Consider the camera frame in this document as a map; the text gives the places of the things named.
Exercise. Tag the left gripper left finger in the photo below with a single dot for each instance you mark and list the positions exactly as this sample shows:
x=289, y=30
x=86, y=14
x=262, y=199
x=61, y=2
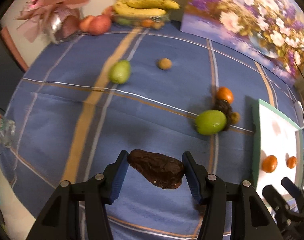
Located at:
x=59, y=218

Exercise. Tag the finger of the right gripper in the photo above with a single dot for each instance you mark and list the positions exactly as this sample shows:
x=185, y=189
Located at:
x=277, y=203
x=295, y=192

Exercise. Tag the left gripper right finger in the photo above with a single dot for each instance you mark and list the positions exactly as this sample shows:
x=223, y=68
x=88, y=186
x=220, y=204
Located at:
x=250, y=217

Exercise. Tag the small orange tangerine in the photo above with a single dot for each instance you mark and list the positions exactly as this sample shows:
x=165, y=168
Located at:
x=292, y=162

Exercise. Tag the dark wrinkled fruit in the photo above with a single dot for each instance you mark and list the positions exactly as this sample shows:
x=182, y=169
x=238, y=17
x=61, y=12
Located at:
x=269, y=164

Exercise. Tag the dark brown avocado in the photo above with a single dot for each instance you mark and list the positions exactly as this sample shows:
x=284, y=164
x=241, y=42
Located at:
x=161, y=170

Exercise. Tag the green apple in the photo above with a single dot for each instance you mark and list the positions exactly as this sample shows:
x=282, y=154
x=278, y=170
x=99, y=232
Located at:
x=210, y=122

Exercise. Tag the dark pine cone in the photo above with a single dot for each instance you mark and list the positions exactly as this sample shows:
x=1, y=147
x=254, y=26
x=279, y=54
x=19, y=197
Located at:
x=223, y=106

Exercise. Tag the large orange tangerine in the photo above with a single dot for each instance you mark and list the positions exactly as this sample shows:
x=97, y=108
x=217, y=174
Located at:
x=223, y=93

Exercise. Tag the green mango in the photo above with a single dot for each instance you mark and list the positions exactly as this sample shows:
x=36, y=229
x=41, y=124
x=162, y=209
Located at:
x=120, y=72

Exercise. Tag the white tray green rim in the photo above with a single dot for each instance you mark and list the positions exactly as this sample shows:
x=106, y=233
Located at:
x=276, y=134

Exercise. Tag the white power strip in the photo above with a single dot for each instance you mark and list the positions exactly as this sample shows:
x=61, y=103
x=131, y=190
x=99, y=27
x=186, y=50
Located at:
x=299, y=113

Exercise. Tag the clear glass mug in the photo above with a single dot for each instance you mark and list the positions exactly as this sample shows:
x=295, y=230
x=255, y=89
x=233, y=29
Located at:
x=7, y=132

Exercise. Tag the blue plaid tablecloth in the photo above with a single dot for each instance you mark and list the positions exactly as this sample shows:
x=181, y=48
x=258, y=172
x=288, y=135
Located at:
x=72, y=121

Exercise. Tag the small tan round fruit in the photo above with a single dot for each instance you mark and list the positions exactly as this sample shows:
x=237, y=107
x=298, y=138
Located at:
x=164, y=64

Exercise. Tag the flower oil painting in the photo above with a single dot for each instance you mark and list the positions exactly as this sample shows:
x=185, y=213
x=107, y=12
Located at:
x=271, y=32

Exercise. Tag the peach coloured apple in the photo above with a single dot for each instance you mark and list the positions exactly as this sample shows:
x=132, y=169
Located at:
x=85, y=23

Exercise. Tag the red apple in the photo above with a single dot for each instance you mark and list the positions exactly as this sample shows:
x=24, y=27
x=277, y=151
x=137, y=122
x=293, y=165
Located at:
x=99, y=25

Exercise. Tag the pink flower bouquet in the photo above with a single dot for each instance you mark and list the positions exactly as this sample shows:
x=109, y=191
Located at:
x=37, y=15

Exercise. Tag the glass fruit bowl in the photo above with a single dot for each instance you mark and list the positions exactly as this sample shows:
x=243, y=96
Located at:
x=151, y=22

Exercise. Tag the lower yellow banana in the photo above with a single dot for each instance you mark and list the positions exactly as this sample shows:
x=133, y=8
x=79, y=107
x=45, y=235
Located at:
x=124, y=10

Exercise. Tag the yellow banana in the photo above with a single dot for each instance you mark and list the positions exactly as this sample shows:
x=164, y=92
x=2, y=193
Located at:
x=150, y=4
x=124, y=10

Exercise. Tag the upper yellow banana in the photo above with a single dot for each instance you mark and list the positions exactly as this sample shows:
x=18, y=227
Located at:
x=150, y=4

